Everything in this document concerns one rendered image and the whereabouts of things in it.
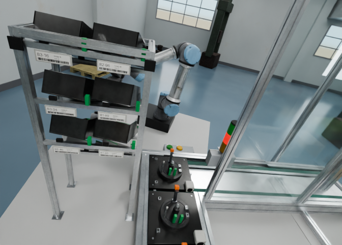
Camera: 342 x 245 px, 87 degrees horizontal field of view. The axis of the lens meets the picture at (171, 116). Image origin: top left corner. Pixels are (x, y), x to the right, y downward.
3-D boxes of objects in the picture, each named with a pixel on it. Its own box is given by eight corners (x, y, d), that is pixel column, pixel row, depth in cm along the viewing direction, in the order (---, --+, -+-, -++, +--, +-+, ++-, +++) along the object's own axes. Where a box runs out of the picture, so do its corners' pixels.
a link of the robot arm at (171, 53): (186, 37, 136) (124, 59, 131) (192, 39, 127) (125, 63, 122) (189, 52, 142) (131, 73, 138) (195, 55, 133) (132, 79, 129)
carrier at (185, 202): (148, 192, 92) (151, 176, 86) (193, 194, 96) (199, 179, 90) (147, 246, 72) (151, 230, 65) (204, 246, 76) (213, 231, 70)
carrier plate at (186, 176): (149, 157, 114) (149, 154, 113) (186, 159, 118) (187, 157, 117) (148, 190, 93) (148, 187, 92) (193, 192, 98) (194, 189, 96)
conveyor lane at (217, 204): (147, 167, 118) (149, 156, 113) (261, 175, 133) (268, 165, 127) (145, 209, 94) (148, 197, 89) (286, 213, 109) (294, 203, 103)
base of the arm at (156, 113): (154, 110, 166) (156, 100, 162) (170, 114, 167) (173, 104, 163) (152, 118, 153) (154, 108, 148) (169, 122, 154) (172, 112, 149)
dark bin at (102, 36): (117, 66, 79) (120, 49, 79) (147, 72, 80) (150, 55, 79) (89, 48, 51) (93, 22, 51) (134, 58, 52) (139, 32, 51)
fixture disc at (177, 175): (158, 161, 109) (158, 158, 108) (180, 162, 112) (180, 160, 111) (158, 180, 98) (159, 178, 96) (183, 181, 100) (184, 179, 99)
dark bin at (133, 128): (115, 125, 96) (117, 112, 95) (139, 130, 96) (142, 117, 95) (92, 136, 68) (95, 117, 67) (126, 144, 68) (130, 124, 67)
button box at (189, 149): (162, 150, 129) (164, 143, 126) (191, 152, 133) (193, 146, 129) (163, 157, 123) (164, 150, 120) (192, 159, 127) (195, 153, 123)
